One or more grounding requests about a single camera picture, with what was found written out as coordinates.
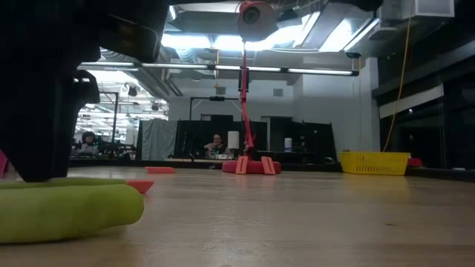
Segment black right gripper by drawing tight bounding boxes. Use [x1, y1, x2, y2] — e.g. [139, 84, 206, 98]
[327, 0, 384, 12]

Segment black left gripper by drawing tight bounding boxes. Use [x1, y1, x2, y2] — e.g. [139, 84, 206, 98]
[0, 0, 170, 183]

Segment green handled pliers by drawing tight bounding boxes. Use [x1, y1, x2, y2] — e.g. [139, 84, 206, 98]
[0, 177, 145, 245]

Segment person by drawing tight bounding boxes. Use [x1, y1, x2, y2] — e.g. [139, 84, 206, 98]
[72, 131, 101, 156]
[203, 133, 231, 159]

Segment black bar with lights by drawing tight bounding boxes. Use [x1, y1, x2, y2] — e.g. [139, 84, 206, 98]
[76, 62, 360, 77]

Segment grey curtain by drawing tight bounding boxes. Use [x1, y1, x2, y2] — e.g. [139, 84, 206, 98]
[136, 118, 178, 161]

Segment yellow plastic basket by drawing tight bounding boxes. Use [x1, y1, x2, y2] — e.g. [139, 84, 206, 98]
[339, 151, 412, 177]

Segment black background gantry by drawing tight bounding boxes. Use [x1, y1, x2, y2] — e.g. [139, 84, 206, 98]
[189, 95, 246, 122]

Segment white cylinder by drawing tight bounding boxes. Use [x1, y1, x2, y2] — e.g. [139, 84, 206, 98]
[227, 130, 240, 150]

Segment red desk lamp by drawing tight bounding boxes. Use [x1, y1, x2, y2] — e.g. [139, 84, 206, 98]
[221, 0, 282, 175]

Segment black background rig frame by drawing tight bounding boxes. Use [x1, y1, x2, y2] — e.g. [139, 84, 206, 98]
[98, 90, 120, 156]

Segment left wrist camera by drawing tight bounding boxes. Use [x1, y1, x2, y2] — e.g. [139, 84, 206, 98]
[98, 13, 170, 64]

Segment black partition wall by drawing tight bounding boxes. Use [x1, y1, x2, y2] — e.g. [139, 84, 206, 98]
[174, 119, 337, 161]

